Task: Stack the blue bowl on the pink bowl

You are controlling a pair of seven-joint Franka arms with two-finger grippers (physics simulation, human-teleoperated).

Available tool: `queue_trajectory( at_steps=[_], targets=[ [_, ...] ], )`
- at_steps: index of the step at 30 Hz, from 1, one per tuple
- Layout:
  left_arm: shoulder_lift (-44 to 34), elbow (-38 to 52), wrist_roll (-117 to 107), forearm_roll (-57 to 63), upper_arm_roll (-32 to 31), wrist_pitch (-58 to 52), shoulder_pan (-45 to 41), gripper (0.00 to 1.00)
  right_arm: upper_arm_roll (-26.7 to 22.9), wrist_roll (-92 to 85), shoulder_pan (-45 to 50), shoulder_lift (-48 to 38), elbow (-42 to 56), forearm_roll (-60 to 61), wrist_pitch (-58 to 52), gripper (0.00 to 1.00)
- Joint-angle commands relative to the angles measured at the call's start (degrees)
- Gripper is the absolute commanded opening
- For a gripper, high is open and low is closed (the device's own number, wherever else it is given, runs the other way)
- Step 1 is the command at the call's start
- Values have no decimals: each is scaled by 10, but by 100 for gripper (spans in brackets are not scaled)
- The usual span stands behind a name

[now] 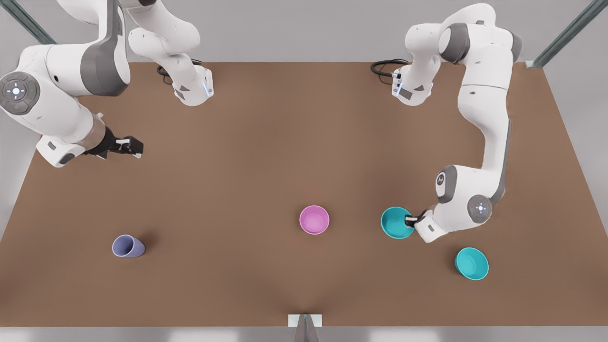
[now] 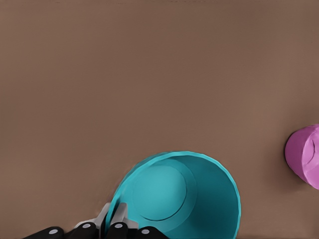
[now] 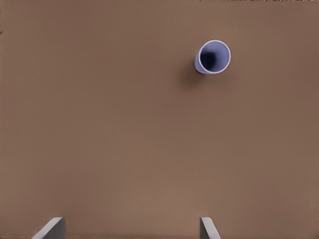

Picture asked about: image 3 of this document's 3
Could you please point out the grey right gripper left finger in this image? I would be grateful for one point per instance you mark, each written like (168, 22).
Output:
(53, 230)

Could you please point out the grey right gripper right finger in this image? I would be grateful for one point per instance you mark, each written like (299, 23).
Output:
(208, 230)

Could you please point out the blue cup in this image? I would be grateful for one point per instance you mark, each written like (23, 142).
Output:
(214, 57)

